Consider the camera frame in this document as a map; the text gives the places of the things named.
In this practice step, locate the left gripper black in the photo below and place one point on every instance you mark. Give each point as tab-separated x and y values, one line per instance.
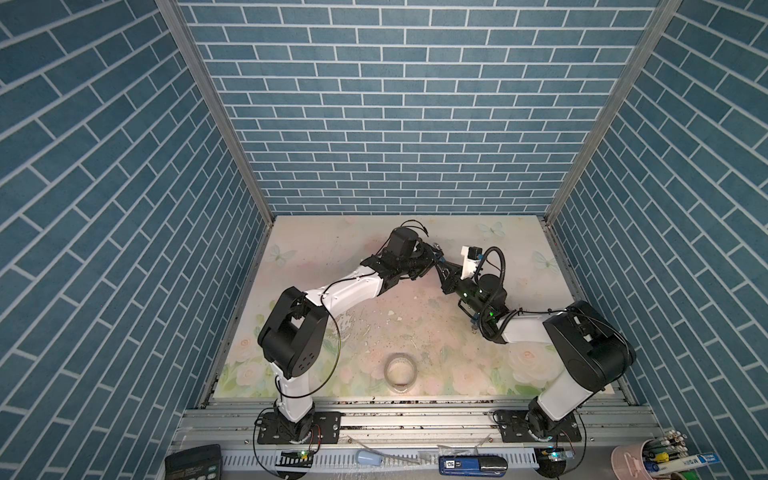
428	258

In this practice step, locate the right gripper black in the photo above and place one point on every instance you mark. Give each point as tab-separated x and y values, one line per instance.
449	284

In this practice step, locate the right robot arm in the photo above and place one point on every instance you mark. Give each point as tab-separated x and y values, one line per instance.
593	352

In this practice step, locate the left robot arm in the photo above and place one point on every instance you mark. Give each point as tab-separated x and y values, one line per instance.
292	336

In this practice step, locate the clear tape roll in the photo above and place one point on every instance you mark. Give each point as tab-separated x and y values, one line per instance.
400	372

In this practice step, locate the blue black device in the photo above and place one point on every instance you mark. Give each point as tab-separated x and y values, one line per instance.
492	466

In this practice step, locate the light blue small object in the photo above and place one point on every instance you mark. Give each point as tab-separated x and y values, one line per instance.
367	458

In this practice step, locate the pink pen cup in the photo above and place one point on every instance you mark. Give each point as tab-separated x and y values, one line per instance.
627	463

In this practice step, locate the black calculator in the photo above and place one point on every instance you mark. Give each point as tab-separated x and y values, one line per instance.
198	463

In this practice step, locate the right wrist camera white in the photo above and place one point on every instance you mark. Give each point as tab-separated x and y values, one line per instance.
471	255

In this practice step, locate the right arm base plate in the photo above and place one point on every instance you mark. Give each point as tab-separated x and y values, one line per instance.
510	425

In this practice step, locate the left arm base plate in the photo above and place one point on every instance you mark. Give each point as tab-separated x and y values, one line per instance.
273	428

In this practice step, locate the aluminium mounting rail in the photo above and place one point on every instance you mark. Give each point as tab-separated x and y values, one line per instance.
414	423

